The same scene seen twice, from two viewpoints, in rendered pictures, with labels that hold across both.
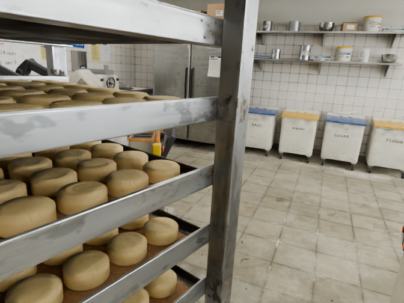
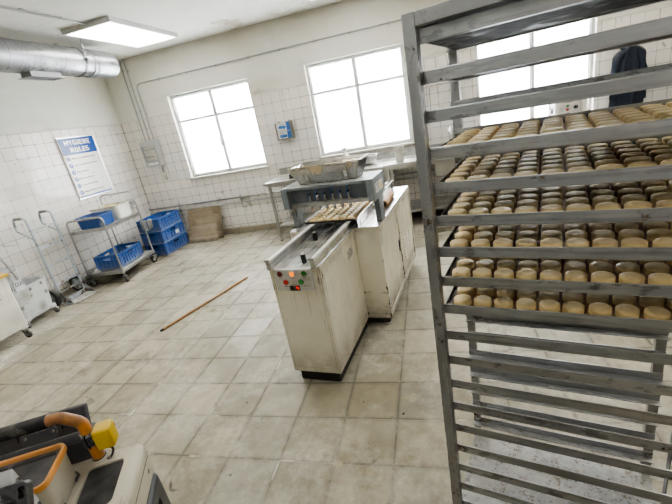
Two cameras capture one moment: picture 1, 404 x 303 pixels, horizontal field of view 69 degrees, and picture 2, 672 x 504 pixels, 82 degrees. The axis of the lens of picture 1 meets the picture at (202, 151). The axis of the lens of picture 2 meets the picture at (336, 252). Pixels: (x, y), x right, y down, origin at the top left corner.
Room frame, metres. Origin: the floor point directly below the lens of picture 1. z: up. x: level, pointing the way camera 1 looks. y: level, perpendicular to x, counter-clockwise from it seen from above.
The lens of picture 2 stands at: (1.02, 1.27, 1.64)
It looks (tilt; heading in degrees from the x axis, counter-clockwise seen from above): 20 degrees down; 264
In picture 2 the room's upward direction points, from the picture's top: 11 degrees counter-clockwise
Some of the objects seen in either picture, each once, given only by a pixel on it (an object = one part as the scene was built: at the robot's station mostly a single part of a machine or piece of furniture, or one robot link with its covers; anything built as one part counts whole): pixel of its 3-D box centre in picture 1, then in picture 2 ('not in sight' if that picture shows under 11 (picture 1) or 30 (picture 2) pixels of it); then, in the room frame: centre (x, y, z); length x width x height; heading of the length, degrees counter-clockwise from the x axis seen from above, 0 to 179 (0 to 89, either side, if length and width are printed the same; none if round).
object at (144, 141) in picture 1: (142, 143); (17, 493); (1.86, 0.39, 0.87); 0.23 x 0.15 x 0.11; 5
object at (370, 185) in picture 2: not in sight; (335, 201); (0.64, -1.62, 1.01); 0.72 x 0.33 x 0.34; 151
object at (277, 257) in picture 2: not in sight; (326, 215); (0.71, -1.79, 0.87); 2.01 x 0.03 x 0.07; 61
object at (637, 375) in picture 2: not in sight; (555, 365); (0.16, 0.17, 0.60); 0.64 x 0.03 x 0.03; 142
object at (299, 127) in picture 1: (297, 134); not in sight; (4.77, -1.56, 0.38); 0.64 x 0.54 x 0.77; 159
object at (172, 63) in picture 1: (199, 87); not in sight; (5.30, 0.11, 1.03); 1.40 x 0.90 x 2.05; 68
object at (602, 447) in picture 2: not in sight; (554, 437); (0.16, 0.17, 0.24); 0.64 x 0.03 x 0.03; 142
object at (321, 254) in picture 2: not in sight; (360, 212); (0.46, -1.64, 0.87); 2.01 x 0.03 x 0.07; 61
